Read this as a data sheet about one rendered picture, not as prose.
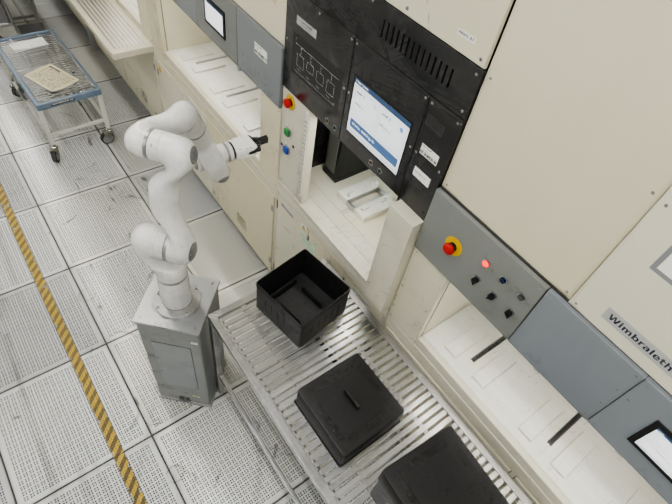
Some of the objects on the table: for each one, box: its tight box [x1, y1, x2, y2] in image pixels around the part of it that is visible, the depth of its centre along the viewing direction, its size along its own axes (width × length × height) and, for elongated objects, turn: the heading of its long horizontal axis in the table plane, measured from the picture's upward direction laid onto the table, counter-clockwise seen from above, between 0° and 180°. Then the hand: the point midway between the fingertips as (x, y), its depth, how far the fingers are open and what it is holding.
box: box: [370, 426, 509, 504], centre depth 159 cm, size 29×29×25 cm
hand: (263, 140), depth 211 cm, fingers closed
